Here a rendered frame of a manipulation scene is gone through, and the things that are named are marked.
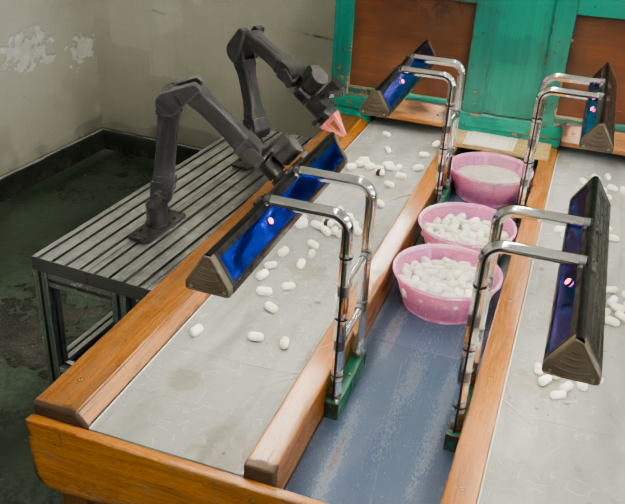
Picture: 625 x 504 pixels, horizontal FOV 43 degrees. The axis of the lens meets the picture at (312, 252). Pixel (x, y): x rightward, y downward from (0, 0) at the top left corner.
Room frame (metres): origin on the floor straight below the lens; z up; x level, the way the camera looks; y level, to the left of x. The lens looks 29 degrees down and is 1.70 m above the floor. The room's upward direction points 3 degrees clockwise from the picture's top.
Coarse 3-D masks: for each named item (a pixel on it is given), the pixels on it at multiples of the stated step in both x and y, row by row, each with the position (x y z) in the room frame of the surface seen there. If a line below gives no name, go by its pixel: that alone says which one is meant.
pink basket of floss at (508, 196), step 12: (456, 156) 2.43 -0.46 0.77; (480, 156) 2.47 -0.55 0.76; (504, 156) 2.46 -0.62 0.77; (456, 168) 2.41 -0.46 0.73; (504, 168) 2.44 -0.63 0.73; (516, 168) 2.41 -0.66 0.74; (456, 180) 2.31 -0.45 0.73; (468, 180) 2.25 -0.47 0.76; (456, 192) 2.33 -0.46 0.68; (468, 192) 2.27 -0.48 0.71; (480, 192) 2.24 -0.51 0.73; (492, 192) 2.23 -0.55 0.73; (504, 192) 2.23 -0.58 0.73; (516, 192) 2.25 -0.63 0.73; (480, 204) 2.25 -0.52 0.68; (492, 204) 2.24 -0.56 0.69; (504, 204) 2.25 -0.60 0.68
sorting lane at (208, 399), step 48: (384, 144) 2.58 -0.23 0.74; (336, 192) 2.15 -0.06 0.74; (384, 192) 2.17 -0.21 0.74; (288, 240) 1.83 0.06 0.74; (336, 240) 1.84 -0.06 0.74; (240, 288) 1.57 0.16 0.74; (336, 288) 1.60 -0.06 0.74; (240, 336) 1.38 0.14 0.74; (288, 336) 1.39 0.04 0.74; (144, 384) 1.20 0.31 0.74; (192, 384) 1.21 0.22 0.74; (240, 384) 1.22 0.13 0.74; (288, 384) 1.22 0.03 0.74; (96, 432) 1.06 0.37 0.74; (144, 432) 1.07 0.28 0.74; (192, 432) 1.07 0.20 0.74; (240, 432) 1.08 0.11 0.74
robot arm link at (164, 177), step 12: (168, 120) 1.97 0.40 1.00; (168, 132) 1.97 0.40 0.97; (156, 144) 1.98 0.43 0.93; (168, 144) 1.97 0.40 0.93; (156, 156) 1.98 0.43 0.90; (168, 156) 1.98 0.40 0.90; (156, 168) 1.97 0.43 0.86; (168, 168) 1.97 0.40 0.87; (156, 180) 1.97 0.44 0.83; (168, 180) 1.97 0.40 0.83; (168, 192) 1.97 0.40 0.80
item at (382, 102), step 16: (416, 48) 2.45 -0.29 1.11; (432, 48) 2.56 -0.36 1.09; (400, 64) 2.24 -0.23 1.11; (416, 64) 2.35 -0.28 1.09; (432, 64) 2.49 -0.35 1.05; (384, 80) 2.07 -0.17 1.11; (400, 80) 2.16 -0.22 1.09; (416, 80) 2.28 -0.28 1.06; (368, 96) 1.99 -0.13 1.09; (384, 96) 2.00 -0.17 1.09; (400, 96) 2.10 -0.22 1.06; (368, 112) 1.99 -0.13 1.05; (384, 112) 1.97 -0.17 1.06
